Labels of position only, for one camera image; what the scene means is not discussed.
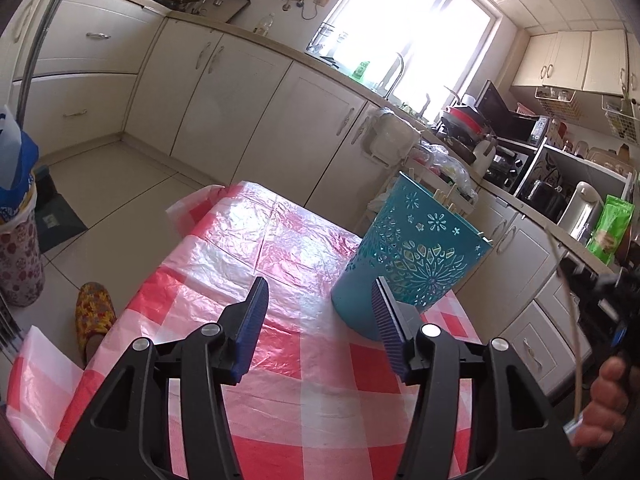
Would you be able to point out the dark floor mat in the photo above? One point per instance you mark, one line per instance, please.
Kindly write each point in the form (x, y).
(55, 210)

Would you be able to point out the cream drawer cabinet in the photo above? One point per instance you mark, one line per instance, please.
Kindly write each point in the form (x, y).
(85, 60)

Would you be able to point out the red white checked tablecloth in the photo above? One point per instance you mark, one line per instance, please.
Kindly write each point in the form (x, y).
(300, 270)

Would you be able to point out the black toaster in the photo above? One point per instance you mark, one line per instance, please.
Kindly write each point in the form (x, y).
(545, 197)

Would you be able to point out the cream base cabinet run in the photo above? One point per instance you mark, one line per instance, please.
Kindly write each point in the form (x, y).
(240, 100)

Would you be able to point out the green snack packet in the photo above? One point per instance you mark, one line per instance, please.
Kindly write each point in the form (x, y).
(612, 230)

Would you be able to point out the yellow floral slipper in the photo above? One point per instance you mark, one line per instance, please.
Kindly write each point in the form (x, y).
(95, 310)

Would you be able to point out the dark cutting board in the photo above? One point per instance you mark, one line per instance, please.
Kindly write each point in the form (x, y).
(227, 10)

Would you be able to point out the cream wall cabinets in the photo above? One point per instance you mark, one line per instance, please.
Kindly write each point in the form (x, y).
(565, 60)

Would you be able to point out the blue perforated plastic basket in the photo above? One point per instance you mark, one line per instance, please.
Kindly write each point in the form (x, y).
(425, 260)

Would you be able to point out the clear plastic bag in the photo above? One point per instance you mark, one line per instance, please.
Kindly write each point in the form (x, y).
(445, 165)

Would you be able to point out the floral waste bin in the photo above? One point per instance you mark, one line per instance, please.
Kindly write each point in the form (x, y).
(20, 260)

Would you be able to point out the cream side cabinet run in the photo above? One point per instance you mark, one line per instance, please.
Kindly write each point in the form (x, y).
(530, 280)

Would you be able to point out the white plastic jug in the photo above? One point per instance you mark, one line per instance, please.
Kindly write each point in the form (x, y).
(482, 157)

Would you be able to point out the kitchen window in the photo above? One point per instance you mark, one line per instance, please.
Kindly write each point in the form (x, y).
(415, 25)

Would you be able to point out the red cooking pot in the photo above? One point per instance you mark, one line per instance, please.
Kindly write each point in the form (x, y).
(465, 117)

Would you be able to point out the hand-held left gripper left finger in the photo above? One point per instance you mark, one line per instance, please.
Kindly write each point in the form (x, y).
(252, 330)

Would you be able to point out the chrome chair frame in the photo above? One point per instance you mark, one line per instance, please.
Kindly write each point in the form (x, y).
(37, 45)

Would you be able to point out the white electric thermos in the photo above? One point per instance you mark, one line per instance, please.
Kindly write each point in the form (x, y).
(580, 210)

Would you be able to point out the black microwave oven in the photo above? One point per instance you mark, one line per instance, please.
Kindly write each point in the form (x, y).
(510, 120)

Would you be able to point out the green dish soap bottle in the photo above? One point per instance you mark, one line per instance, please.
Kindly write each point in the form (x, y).
(361, 70)

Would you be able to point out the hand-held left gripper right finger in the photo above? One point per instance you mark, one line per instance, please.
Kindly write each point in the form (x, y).
(387, 330)

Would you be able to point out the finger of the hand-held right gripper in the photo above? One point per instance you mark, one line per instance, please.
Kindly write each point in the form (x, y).
(582, 275)

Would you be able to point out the white hanging bin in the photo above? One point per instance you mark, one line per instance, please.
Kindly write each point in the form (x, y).
(392, 135)

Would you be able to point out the person's right hand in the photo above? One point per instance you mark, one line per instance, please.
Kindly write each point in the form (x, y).
(607, 400)

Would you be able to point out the steel sink faucet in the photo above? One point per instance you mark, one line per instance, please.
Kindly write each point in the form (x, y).
(400, 62)

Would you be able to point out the blue plastic bag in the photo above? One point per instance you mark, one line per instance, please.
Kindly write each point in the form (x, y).
(25, 160)

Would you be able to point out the clear glass bottle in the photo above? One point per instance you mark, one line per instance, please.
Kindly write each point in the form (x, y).
(264, 26)

